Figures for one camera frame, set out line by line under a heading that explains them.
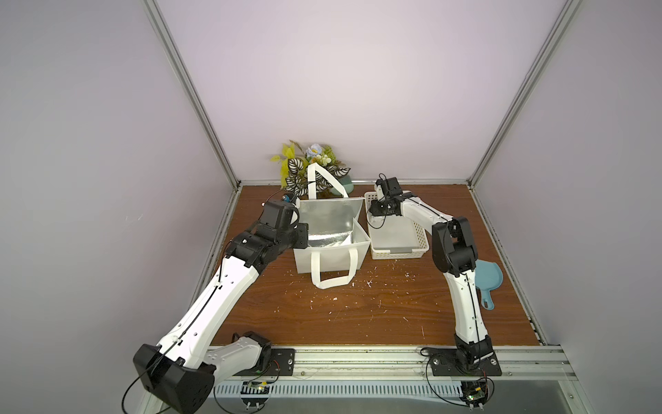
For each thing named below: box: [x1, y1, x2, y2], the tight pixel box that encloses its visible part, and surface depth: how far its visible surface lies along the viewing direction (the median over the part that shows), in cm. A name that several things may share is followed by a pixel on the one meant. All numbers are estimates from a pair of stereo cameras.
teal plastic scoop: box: [474, 259, 504, 311], surface depth 91 cm
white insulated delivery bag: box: [293, 163, 371, 289], surface depth 77 cm
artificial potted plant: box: [270, 140, 354, 200], surface depth 95 cm
